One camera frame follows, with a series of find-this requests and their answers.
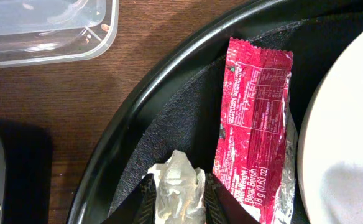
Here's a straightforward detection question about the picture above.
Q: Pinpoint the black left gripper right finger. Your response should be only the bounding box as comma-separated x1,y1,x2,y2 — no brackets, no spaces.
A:
204,174,259,224

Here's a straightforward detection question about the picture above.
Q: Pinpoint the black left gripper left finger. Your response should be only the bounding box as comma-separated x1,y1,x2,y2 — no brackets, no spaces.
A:
102,174,156,224

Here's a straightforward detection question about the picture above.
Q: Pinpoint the white tissue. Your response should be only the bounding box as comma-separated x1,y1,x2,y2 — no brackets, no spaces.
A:
147,150,206,224

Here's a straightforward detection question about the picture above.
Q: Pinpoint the red snack wrapper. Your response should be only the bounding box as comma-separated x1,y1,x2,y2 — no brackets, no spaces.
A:
213,38,297,223

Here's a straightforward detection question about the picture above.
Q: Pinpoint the round black tray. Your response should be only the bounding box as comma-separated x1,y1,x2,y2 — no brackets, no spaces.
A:
68,0,363,223

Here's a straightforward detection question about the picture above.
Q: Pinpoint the grey round plate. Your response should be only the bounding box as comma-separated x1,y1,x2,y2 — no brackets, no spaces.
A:
297,32,363,223

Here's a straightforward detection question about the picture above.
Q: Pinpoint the clear plastic storage bin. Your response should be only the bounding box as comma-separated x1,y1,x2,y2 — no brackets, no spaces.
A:
0,0,119,68

